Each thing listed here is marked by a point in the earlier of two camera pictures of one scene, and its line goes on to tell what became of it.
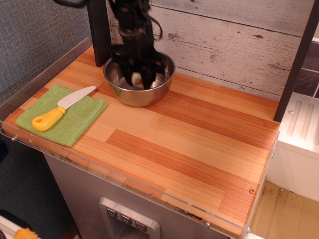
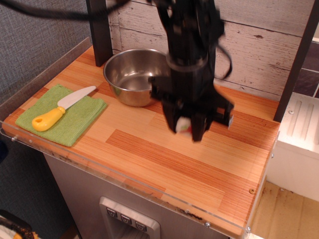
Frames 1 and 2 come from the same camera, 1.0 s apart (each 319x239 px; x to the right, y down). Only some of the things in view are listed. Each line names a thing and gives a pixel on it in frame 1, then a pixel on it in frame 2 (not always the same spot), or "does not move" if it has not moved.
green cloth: (76, 120) does not move
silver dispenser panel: (119, 221) does not move
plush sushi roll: (136, 80) → (184, 126)
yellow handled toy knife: (43, 123) does not move
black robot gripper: (138, 46) → (191, 90)
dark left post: (99, 18) does not move
